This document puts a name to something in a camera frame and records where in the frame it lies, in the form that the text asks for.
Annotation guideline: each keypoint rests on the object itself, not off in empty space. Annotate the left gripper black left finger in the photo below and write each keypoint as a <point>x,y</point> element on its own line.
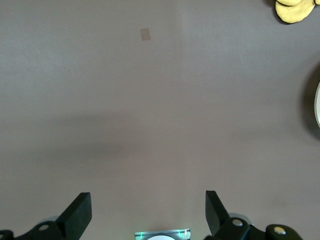
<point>75,215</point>

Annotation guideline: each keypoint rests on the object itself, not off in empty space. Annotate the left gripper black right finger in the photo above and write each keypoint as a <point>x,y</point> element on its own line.
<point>217,220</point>

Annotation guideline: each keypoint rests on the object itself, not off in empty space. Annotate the round wooden plate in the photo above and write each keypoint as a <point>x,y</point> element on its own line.
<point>318,105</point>

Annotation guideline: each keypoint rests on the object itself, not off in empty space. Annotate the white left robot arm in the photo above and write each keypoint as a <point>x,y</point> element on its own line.
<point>161,238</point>

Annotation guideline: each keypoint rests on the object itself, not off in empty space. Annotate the small brown tape mark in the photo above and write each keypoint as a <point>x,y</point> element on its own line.
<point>145,34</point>

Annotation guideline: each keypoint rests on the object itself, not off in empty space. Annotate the yellow quilted oven mitt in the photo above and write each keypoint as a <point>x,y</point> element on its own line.
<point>295,15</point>
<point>285,2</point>

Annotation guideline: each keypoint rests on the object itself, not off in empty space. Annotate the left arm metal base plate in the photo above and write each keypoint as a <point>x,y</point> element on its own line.
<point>140,235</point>

